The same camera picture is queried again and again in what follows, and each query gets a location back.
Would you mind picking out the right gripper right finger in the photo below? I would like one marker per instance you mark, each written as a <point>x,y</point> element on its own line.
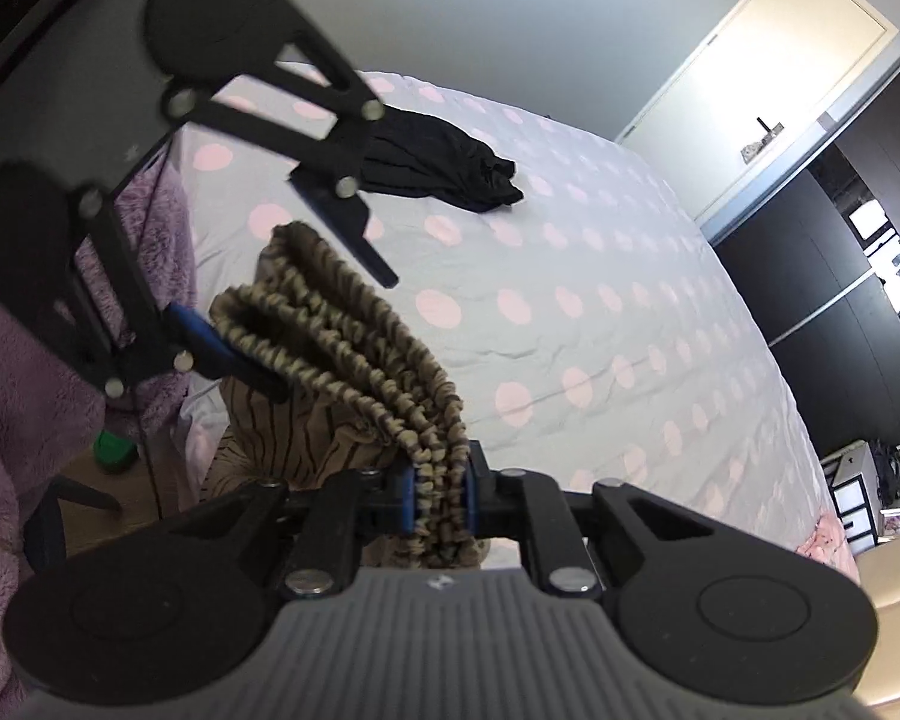
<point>715,610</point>

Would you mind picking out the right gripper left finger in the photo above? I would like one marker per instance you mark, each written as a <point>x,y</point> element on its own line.
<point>171,608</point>

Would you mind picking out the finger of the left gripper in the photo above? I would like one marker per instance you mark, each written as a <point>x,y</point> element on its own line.
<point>42,226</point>
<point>203,46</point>

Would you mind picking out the tan striped garment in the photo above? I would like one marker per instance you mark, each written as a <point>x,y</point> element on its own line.
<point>364,394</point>

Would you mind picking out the pink pillow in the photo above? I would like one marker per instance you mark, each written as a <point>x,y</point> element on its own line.
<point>828,545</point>

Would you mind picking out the purple fluffy blanket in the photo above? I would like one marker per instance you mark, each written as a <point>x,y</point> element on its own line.
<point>48,415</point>

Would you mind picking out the green object on floor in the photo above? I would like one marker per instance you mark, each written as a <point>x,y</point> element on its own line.
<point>113,454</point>

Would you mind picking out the white nightstand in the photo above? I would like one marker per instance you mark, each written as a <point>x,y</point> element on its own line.
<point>863,479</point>

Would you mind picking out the black garment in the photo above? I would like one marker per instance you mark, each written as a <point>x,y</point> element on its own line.
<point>416,156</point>

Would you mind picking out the grey pink-dotted bed sheet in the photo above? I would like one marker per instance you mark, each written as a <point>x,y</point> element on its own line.
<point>591,330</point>

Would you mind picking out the black sliding wardrobe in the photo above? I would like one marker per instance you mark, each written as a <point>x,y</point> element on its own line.
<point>819,267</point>

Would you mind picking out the white door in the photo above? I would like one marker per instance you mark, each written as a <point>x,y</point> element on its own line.
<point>746,94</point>

